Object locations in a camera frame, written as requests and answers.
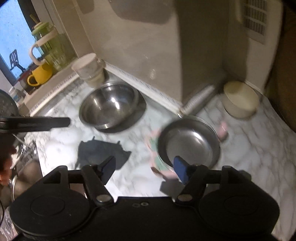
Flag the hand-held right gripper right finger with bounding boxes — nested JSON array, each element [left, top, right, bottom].
[[173, 156, 252, 205]]

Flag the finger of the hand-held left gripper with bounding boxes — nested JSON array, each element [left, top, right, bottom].
[[0, 117, 71, 128], [0, 127, 52, 133]]

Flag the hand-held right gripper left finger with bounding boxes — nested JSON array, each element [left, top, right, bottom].
[[42, 156, 116, 207]]

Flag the pink pot with steel interior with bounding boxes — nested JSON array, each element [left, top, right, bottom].
[[146, 116, 228, 180]]

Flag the stainless steel bowl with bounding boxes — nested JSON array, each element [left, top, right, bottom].
[[79, 82, 140, 130]]

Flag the cream bowl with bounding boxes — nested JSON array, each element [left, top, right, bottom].
[[222, 81, 260, 119]]

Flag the person's left hand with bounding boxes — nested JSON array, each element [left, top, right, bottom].
[[0, 137, 17, 186]]

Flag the steel perforated colander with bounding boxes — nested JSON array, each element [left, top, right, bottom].
[[0, 89, 20, 116]]

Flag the small white jar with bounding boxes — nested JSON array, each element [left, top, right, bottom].
[[9, 87, 26, 103]]

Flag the dark brown box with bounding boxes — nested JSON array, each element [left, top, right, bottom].
[[20, 70, 38, 94]]

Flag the steel sink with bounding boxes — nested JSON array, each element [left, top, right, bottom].
[[0, 139, 44, 232]]

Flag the yellow mug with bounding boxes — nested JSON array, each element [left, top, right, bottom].
[[27, 63, 53, 87]]

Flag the cream cup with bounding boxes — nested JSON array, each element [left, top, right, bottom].
[[84, 70, 104, 87]]

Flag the green glass pitcher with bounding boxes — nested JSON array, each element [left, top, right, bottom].
[[29, 22, 77, 71]]

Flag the window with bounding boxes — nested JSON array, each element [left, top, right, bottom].
[[0, 9, 35, 86]]

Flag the white vent grille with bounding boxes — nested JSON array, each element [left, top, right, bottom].
[[240, 0, 267, 43]]

